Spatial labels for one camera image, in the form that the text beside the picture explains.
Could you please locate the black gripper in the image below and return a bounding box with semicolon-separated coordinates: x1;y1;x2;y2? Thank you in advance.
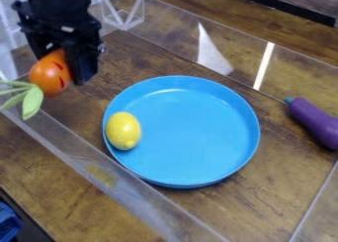
12;1;103;85

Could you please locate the orange toy carrot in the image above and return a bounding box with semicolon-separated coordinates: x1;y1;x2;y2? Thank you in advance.
0;48;73;121

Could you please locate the yellow toy lemon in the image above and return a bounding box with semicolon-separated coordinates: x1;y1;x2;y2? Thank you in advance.
104;112;143;150

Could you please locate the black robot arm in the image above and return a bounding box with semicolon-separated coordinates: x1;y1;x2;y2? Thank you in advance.
12;0;105;85

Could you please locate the blue round plate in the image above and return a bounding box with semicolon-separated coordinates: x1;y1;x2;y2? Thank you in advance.
103;76;260;189

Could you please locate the blue object at corner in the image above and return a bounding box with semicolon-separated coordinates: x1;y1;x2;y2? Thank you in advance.
0;202;21;242

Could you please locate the purple toy eggplant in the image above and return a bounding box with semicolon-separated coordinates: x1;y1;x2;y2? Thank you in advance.
283;97;338;150

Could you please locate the clear acrylic enclosure wall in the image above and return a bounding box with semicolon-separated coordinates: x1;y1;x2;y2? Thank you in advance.
0;0;338;242

